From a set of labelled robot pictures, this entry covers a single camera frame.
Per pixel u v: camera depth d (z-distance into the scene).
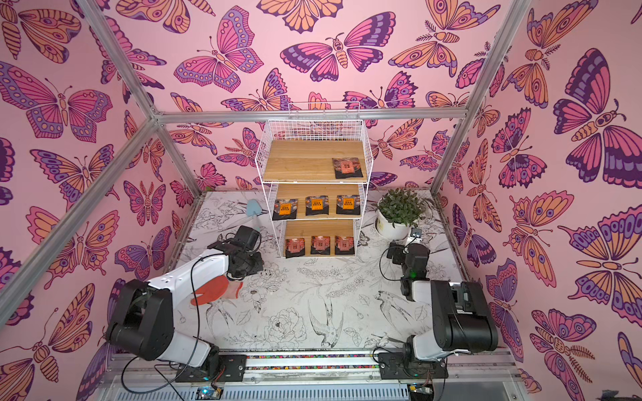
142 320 0.44
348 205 0.81
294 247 1.00
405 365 0.67
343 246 1.00
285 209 0.81
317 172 0.69
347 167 0.70
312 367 0.75
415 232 0.80
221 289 0.88
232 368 0.74
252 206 1.17
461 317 0.45
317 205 0.81
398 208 0.88
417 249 0.75
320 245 1.00
